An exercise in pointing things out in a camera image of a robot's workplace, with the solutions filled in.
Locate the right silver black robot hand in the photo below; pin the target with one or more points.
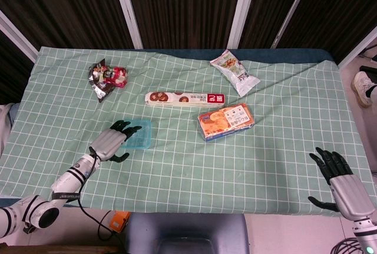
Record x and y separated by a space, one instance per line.
352 196

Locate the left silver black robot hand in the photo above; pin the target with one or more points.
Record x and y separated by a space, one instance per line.
107 143

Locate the teal plastic box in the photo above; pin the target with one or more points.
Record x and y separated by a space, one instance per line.
141 139

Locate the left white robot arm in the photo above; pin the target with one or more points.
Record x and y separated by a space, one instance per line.
67 180

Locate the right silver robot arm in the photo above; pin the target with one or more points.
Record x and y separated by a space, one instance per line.
365 236

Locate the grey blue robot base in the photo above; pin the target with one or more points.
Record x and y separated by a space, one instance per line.
188 233

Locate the long cookie box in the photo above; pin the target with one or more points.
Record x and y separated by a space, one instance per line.
185 99

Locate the orange blue biscuit box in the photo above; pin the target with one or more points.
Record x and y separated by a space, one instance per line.
224 122

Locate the dark silver snack packet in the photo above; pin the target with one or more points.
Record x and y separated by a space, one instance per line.
98 86

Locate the red snack packet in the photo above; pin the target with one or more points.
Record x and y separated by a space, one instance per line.
117 77

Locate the orange device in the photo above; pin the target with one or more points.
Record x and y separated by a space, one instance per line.
119 221

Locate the green white checkered tablecloth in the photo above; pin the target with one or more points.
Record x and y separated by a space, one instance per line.
188 174

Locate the white sneaker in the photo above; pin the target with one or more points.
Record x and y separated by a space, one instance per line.
362 87

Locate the metal table leg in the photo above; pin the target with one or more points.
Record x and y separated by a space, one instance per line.
29 230

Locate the white green snack bag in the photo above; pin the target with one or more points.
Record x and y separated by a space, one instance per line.
235 71

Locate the white partition frame post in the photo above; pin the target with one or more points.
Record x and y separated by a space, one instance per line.
17 36
243 9
126 9
291 9
357 47

